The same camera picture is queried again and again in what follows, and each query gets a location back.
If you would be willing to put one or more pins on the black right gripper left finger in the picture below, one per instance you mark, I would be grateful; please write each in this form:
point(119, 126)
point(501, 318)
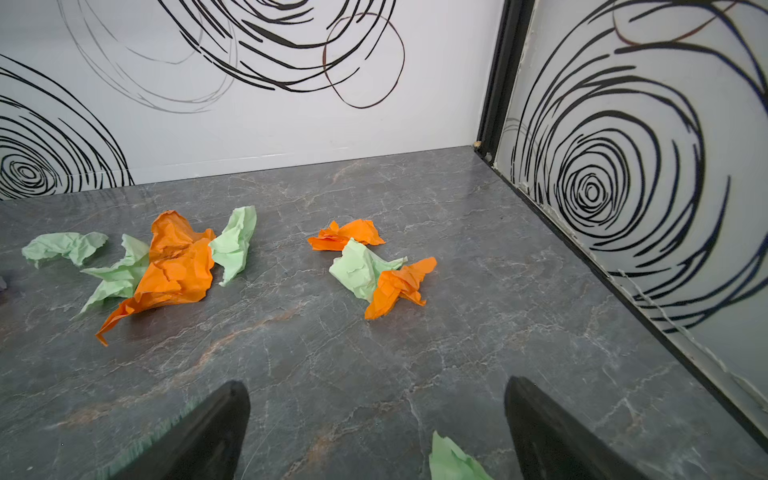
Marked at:
point(204, 443)

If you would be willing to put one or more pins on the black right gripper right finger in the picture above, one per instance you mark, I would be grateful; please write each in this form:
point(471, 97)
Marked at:
point(552, 444)

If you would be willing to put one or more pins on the light green crumpled scrap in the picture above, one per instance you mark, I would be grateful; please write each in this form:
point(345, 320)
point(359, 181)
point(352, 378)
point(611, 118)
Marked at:
point(121, 279)

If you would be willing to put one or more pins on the large orange crumpled scrap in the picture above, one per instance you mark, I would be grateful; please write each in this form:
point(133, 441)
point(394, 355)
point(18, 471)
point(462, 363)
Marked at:
point(179, 270)

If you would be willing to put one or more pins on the tall green paper scrap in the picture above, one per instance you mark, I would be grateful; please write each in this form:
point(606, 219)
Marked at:
point(230, 248)

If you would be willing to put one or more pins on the orange scrap right cluster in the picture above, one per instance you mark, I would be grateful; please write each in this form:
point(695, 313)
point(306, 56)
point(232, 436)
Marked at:
point(396, 284)

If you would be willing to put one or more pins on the green scrap right cluster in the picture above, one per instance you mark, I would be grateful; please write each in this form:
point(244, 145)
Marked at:
point(358, 269)

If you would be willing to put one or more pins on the far left green scrap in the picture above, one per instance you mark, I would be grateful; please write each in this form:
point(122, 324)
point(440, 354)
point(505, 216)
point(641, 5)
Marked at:
point(71, 245)

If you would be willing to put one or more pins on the small orange scrap back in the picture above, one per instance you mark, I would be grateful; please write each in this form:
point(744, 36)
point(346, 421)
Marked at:
point(336, 237)

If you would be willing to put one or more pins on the green scrap near right wall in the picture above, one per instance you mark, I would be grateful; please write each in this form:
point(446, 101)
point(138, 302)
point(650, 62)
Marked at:
point(447, 461)

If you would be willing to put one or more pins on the black corner frame post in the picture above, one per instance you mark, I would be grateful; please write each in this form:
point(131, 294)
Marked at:
point(512, 33)

